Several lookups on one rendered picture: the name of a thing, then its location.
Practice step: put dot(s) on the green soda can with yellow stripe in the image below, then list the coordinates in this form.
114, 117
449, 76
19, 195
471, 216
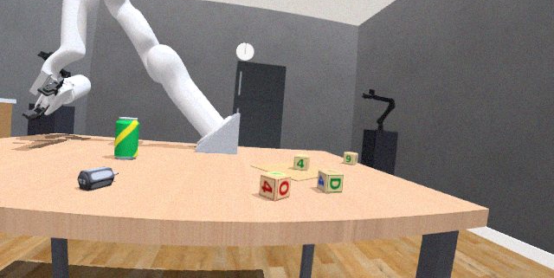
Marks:
126, 139

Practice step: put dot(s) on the pale yellow square mat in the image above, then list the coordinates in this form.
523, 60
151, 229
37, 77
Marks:
287, 168

